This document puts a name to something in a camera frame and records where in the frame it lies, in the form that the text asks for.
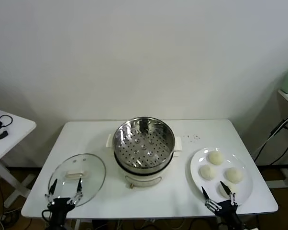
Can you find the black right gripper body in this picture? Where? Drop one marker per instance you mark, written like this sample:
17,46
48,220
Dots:
227,213

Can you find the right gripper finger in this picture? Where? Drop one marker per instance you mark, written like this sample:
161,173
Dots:
207,197
227,189

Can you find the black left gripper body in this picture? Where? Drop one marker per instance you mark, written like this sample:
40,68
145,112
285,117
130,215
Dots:
60,208

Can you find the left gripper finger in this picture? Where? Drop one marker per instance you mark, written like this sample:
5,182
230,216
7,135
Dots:
52,191
79,189

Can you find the white steamed baozi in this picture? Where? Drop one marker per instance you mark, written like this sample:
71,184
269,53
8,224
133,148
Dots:
207,172
215,157
224,192
234,175

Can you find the perforated steel steamer basket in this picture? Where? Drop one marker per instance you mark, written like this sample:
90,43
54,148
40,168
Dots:
144,148

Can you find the round glass pot lid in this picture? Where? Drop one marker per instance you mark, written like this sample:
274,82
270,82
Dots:
92,167

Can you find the large white plate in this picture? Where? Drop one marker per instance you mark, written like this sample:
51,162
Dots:
196,172

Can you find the cream electric cooking pot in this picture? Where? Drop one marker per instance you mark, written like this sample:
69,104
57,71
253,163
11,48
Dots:
144,179

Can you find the white side table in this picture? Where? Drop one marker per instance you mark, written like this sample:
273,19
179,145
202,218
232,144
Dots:
17,134

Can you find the small black device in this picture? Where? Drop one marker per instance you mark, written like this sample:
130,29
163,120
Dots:
3,135

